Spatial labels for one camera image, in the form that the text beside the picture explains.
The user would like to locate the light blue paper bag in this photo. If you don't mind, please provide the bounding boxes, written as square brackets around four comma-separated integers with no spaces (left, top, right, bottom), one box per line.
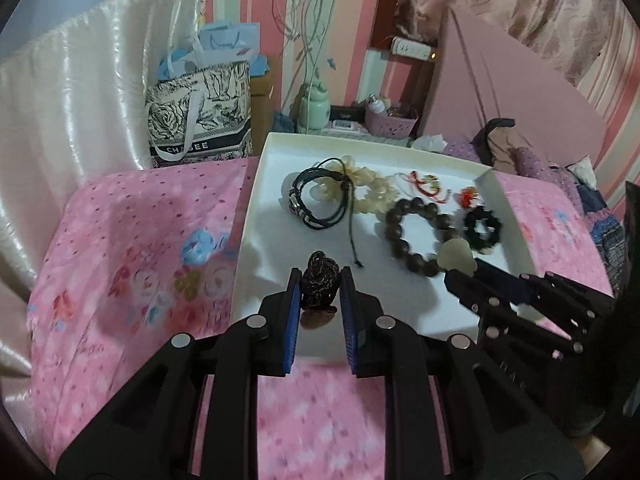
[157,21,269,81]

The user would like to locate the pink plastic basket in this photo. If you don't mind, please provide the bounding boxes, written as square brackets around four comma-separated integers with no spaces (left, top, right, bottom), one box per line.
[364,105,419,140]

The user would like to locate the beige fabric flower scrunchie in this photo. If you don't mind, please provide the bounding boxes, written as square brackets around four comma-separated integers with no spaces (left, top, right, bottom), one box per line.
[310,155,399,214]

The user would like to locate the black scrunchie with charm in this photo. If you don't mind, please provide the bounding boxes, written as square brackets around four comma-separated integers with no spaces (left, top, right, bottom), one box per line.
[463,206,502,252]

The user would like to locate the cream satin curtain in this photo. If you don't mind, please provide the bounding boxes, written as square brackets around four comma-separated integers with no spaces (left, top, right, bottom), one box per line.
[1,0,205,413]

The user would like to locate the white shallow tray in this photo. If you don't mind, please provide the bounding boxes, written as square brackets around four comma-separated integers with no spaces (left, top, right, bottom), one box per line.
[231,133,536,339]

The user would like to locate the white crumpled tissue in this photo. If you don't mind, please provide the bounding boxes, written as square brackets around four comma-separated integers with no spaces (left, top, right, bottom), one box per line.
[411,134,448,154]

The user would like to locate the dark blue knitted blanket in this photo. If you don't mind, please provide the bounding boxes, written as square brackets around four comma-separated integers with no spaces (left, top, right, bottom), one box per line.
[575,181,626,297]

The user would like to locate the pink headboard cushion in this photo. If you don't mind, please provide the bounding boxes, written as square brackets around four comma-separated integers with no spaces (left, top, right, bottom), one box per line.
[418,6,606,166]

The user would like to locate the cardboard box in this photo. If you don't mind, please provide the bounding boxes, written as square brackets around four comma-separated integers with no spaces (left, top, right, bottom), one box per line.
[250,55,281,156]

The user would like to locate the white power strip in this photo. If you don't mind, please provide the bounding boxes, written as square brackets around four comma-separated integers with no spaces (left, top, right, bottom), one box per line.
[390,36,434,61]

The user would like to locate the green bottle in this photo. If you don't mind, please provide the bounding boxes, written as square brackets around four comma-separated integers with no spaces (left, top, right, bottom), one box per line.
[297,80,331,130]

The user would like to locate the pink patterned curtain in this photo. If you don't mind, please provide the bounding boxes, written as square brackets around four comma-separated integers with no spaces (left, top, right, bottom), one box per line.
[391,0,640,91]

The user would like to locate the purple dotted pillow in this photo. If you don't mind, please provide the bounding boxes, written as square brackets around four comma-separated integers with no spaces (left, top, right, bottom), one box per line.
[445,136,604,211]

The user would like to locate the pink floral bedsheet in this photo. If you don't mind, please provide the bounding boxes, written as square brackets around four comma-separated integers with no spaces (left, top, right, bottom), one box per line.
[27,156,614,480]

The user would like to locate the black white patterned tote bag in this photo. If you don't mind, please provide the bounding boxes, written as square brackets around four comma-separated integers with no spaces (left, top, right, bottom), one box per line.
[145,37,257,168]

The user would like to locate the brown wooden bead bracelet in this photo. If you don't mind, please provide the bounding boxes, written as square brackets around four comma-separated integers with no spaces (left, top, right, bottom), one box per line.
[383,196,464,279]

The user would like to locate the small red knot charm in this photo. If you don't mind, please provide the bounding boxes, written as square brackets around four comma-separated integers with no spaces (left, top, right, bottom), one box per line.
[456,186,478,209]

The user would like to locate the red string bracelet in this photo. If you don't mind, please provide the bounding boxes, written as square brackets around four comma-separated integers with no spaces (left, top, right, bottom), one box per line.
[391,170,454,206]

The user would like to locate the hanging charger cables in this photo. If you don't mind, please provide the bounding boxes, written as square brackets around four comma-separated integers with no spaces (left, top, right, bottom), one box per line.
[271,0,339,86]

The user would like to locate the pale jade pendant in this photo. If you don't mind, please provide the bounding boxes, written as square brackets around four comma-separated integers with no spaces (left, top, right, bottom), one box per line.
[436,237,477,276]

